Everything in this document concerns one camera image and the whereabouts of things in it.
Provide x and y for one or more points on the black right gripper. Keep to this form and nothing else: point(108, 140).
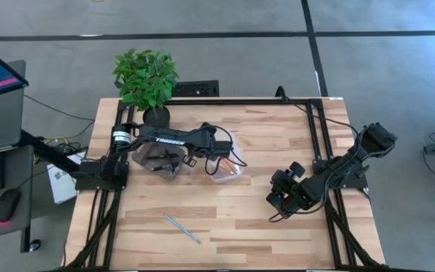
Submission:
point(297, 202)

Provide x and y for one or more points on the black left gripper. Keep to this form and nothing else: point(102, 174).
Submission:
point(221, 148)

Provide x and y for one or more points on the clear plastic bin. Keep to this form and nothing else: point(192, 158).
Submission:
point(225, 178)

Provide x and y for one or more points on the grey translucent plastic bin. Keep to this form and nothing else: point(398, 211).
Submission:
point(142, 166)

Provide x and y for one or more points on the light blue pencil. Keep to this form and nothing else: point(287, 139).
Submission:
point(182, 229)

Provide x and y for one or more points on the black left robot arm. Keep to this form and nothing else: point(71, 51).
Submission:
point(168, 136)

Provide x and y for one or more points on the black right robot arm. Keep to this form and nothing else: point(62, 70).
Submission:
point(334, 174)

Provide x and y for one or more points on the green potted plant black pot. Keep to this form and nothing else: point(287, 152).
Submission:
point(145, 79)

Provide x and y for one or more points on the white cardboard box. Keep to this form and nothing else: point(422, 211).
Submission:
point(60, 185)

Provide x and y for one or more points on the black caster wheel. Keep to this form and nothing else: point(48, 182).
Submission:
point(34, 245)

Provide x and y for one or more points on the grey monitor light blue screen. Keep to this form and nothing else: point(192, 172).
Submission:
point(11, 113)

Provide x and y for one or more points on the black computer mouse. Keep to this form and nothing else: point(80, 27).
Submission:
point(7, 206)

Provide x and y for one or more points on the black aluminium table frame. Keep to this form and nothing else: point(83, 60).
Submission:
point(240, 102)

